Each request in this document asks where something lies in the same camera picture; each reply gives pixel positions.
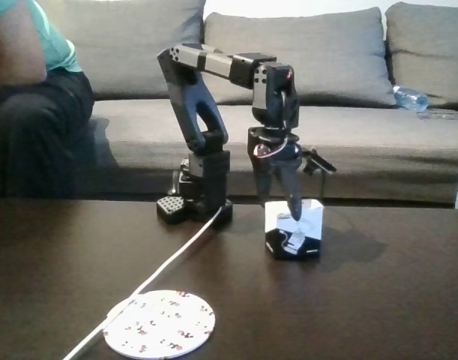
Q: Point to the black camera box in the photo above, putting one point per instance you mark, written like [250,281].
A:
[322,163]

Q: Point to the person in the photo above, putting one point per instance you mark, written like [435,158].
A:
[33,142]

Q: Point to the grey sofa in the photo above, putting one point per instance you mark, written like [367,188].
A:
[363,150]

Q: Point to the grey sofa back cushion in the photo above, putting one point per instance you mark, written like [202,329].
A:
[120,45]
[326,48]
[431,48]

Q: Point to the round white patterned coaster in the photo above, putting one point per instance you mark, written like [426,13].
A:
[165,326]

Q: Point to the white and black servo box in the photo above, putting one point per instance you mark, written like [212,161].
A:
[311,225]

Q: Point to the clear plastic water bottle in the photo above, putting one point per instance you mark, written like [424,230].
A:
[410,97]

